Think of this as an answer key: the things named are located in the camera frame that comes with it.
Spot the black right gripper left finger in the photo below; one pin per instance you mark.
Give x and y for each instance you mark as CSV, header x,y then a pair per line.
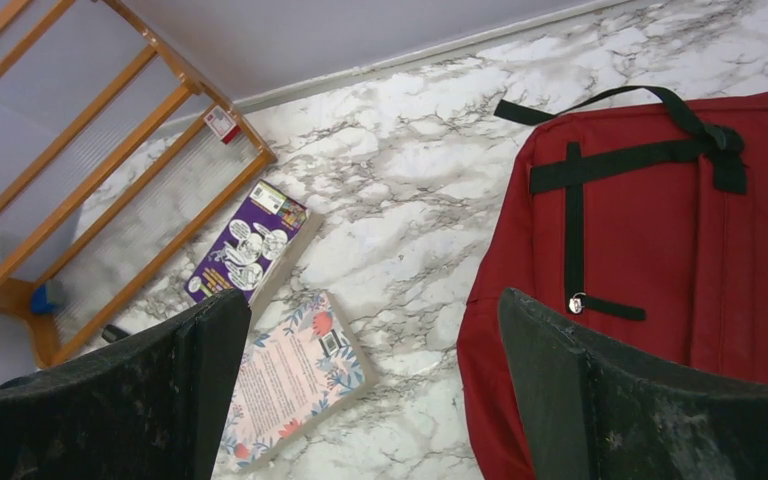
x,y
150,406

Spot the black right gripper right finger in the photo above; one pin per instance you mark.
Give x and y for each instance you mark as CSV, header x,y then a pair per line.
x,y
593,407

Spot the purple comic book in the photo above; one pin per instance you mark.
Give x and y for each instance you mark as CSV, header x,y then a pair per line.
x,y
257,249

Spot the blue small object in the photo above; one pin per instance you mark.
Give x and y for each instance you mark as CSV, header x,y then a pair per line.
x,y
48,297

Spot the red student backpack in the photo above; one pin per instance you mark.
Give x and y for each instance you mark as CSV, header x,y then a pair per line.
x,y
648,224

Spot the orange wooden shelf rack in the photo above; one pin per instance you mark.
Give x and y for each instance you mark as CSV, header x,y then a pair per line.
x,y
115,152

